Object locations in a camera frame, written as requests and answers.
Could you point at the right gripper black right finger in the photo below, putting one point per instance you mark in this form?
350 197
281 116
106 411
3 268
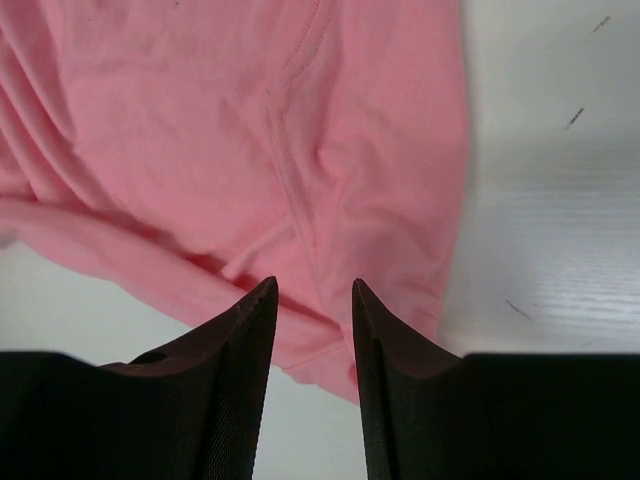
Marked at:
429 414

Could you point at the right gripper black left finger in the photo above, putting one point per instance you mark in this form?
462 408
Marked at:
189 409

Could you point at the light pink t shirt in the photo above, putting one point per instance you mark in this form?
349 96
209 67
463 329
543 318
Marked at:
186 150

